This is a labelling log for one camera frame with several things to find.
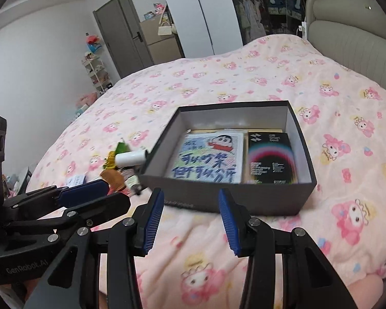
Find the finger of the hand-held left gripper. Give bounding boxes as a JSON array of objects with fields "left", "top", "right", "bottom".
[
  {"left": 3, "top": 179, "right": 110, "bottom": 212},
  {"left": 6, "top": 193, "right": 131, "bottom": 243}
]

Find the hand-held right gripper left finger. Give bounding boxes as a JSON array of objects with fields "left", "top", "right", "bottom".
[{"left": 23, "top": 188, "right": 165, "bottom": 309}]

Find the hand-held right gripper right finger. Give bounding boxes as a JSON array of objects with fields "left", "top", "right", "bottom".
[{"left": 218, "top": 188, "right": 369, "bottom": 309}]

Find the grey cardboard box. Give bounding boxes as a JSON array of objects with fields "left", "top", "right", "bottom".
[{"left": 138, "top": 100, "right": 318, "bottom": 216}]

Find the white cylindrical bottle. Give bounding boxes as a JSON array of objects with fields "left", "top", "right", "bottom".
[{"left": 115, "top": 150, "right": 148, "bottom": 168}]

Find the small white card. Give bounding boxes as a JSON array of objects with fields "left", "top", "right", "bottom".
[{"left": 66, "top": 174, "right": 87, "bottom": 187}]

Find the small clear bottle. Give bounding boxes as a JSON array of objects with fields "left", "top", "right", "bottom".
[{"left": 122, "top": 167, "right": 144, "bottom": 197}]

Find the green toy figure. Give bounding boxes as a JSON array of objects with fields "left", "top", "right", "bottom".
[{"left": 113, "top": 139, "right": 130, "bottom": 156}]

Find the cartoon printed packet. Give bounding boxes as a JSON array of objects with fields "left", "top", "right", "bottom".
[{"left": 169, "top": 130, "right": 248, "bottom": 185}]

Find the black printed packet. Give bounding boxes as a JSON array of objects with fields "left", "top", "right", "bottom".
[{"left": 244, "top": 131, "right": 300, "bottom": 185}]

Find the pink plush toy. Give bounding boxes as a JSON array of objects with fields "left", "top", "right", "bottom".
[{"left": 75, "top": 92, "right": 99, "bottom": 107}]

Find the white shelf rack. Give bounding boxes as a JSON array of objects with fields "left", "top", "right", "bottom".
[{"left": 82, "top": 53, "right": 114, "bottom": 99}]

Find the pink printed blanket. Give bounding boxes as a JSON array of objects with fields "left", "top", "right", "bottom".
[{"left": 26, "top": 34, "right": 386, "bottom": 309}]

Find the red plush toy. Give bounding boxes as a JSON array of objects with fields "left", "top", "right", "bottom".
[{"left": 85, "top": 32, "right": 103, "bottom": 55}]

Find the grey door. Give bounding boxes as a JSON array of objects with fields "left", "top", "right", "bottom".
[{"left": 93, "top": 0, "right": 155, "bottom": 78}]

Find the white handbag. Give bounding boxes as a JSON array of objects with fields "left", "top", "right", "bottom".
[{"left": 157, "top": 18, "right": 174, "bottom": 36}]

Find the white wardrobe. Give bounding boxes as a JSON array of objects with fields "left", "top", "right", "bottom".
[{"left": 156, "top": 0, "right": 245, "bottom": 59}]

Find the beige padded headboard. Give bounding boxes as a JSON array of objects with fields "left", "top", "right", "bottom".
[{"left": 304, "top": 0, "right": 386, "bottom": 99}]

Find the glass display cabinet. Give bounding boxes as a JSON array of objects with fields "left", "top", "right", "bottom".
[{"left": 223, "top": 0, "right": 312, "bottom": 47}]

